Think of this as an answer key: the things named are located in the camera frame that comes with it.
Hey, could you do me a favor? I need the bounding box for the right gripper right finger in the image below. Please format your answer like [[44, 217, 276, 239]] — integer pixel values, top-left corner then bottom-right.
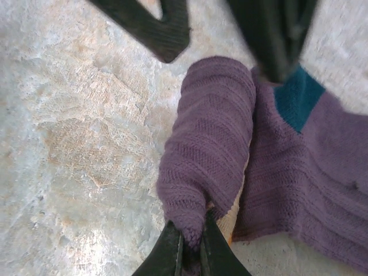
[[200, 209, 253, 276]]

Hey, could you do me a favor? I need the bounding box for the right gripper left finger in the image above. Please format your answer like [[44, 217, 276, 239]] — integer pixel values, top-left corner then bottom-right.
[[131, 219, 185, 276]]

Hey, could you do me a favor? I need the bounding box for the purple sock teal toe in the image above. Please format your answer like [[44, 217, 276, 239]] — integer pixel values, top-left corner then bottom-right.
[[156, 56, 368, 274]]

